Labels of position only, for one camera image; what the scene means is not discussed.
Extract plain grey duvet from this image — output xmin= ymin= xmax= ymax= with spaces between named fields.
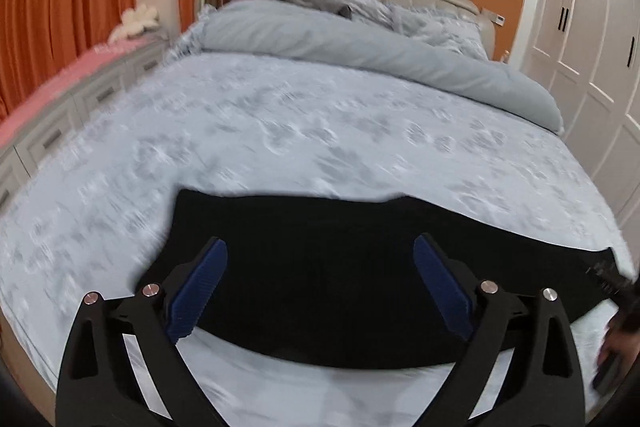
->
xmin=167 ymin=0 xmax=565 ymax=134

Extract black pants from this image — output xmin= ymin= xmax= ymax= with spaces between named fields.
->
xmin=134 ymin=189 xmax=618 ymax=369

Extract white drawer cabinet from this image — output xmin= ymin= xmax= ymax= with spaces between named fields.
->
xmin=0 ymin=39 xmax=170 ymax=214

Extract grey butterfly print pillow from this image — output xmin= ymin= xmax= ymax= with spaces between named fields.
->
xmin=390 ymin=4 xmax=488 ymax=58
xmin=272 ymin=0 xmax=396 ymax=28

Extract grey butterfly print bed sheet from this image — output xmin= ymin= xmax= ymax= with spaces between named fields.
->
xmin=0 ymin=49 xmax=632 ymax=427

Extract pink seat cushion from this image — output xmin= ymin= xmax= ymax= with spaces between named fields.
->
xmin=0 ymin=38 xmax=152 ymax=148

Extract white flower plush toy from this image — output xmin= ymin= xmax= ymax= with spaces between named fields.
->
xmin=109 ymin=5 xmax=162 ymax=42

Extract white panelled wardrobe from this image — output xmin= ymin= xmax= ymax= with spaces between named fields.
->
xmin=519 ymin=0 xmax=640 ymax=230

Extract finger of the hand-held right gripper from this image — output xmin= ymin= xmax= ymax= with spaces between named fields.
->
xmin=586 ymin=251 xmax=633 ymax=297

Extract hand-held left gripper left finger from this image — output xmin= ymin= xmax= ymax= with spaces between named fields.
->
xmin=56 ymin=237 xmax=229 ymax=427

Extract person's right hand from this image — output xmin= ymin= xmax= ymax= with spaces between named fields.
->
xmin=599 ymin=307 xmax=640 ymax=360

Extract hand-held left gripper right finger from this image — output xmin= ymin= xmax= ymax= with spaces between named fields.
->
xmin=413 ymin=233 xmax=586 ymax=427

